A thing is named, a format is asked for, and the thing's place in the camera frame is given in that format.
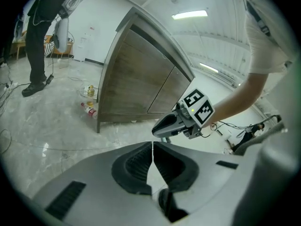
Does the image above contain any person's right forearm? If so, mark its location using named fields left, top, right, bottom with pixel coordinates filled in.
left=206, top=73, right=270, bottom=129

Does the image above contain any striped black white clothing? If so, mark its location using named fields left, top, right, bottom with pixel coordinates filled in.
left=44, top=42, right=56, bottom=57

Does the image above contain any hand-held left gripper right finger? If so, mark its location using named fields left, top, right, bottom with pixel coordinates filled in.
left=153, top=141, right=257, bottom=216

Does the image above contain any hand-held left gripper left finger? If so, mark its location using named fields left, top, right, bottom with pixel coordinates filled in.
left=32, top=141, right=170, bottom=226

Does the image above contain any dark wooden vanity cabinet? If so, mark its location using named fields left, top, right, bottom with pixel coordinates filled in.
left=96, top=6, right=196, bottom=134

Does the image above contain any ceiling light panel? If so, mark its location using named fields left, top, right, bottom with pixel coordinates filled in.
left=199, top=62, right=220, bottom=73
left=171, top=10, right=208, bottom=20

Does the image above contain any wire frame chair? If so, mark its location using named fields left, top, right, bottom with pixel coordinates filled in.
left=56, top=31, right=75, bottom=70

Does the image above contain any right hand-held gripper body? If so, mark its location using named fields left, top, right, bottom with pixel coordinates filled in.
left=175, top=88, right=216, bottom=140

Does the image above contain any white water dispenser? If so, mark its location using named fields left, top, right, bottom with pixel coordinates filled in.
left=74, top=32, right=92, bottom=62

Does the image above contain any clear bottle with red label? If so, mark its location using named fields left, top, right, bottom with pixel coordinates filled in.
left=80, top=102, right=98, bottom=120

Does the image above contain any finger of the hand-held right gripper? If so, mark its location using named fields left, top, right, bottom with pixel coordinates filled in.
left=154, top=113, right=183, bottom=128
left=151, top=123, right=187, bottom=137

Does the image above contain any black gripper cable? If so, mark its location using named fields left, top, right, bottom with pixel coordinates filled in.
left=210, top=120, right=253, bottom=138

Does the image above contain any person's white shirt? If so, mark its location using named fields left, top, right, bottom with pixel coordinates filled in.
left=243, top=0, right=296, bottom=75

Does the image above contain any black harness strap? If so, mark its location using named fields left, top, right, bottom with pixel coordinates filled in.
left=246, top=0, right=271, bottom=35

